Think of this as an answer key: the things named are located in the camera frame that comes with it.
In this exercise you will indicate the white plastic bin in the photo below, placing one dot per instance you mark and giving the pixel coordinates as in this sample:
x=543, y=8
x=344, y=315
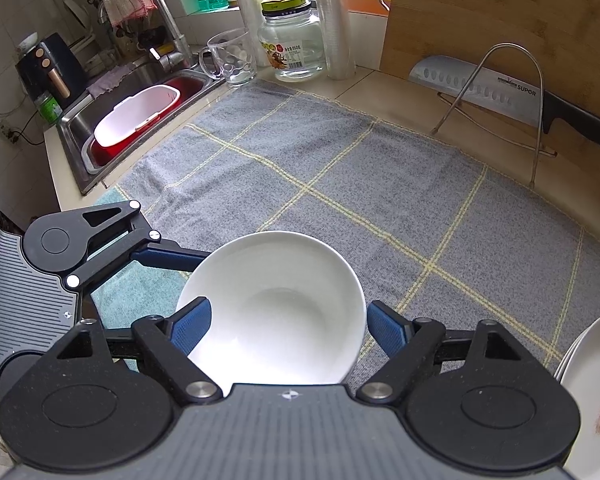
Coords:
x=135, y=115

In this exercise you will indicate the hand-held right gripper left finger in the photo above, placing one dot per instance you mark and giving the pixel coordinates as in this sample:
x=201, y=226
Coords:
x=192, y=327

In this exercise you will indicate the grey rag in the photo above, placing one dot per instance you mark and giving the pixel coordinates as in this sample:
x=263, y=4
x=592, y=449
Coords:
x=105, y=82

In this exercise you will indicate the steel faucet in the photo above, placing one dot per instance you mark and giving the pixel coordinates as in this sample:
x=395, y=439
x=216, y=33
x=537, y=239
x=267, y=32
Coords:
x=172, y=35

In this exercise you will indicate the black air fryer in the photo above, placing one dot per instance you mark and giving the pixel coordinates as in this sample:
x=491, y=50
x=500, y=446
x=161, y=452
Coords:
x=30, y=77

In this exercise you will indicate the clear plastic cup stack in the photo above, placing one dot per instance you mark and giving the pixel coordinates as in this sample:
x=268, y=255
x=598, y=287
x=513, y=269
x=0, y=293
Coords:
x=250, y=10
x=335, y=25

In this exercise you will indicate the grey checked mat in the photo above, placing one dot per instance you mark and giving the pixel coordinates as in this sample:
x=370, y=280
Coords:
x=355, y=170

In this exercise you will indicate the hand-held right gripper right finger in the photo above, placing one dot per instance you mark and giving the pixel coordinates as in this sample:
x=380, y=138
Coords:
x=387, y=330

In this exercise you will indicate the wooden cutting board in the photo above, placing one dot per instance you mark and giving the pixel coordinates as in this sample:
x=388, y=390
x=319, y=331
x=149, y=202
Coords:
x=480, y=5

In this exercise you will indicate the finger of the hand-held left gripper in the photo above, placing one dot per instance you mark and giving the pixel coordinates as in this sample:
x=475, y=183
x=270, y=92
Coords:
x=170, y=257

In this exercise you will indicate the small green lid bottle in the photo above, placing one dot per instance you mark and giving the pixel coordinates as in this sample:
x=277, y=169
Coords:
x=50, y=107

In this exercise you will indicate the glass mug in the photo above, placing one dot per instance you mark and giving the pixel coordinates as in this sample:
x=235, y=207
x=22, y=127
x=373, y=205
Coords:
x=235, y=67

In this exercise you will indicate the steel sink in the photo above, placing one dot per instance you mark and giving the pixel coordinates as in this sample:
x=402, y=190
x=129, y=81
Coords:
x=77, y=125

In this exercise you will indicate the white plate brown stain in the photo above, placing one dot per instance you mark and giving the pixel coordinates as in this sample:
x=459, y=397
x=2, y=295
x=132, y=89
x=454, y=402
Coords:
x=595, y=385

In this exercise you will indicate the wall socket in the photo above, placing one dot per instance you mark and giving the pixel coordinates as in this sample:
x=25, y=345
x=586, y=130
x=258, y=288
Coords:
x=7, y=132

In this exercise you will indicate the red basin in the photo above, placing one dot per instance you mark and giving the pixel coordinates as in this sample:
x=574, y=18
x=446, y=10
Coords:
x=190, y=87

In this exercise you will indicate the pink white towel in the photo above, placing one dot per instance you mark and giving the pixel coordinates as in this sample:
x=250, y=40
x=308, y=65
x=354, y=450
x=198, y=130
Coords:
x=127, y=2

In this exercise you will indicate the glass jar yellow lid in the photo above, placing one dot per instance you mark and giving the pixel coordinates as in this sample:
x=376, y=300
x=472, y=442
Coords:
x=292, y=45

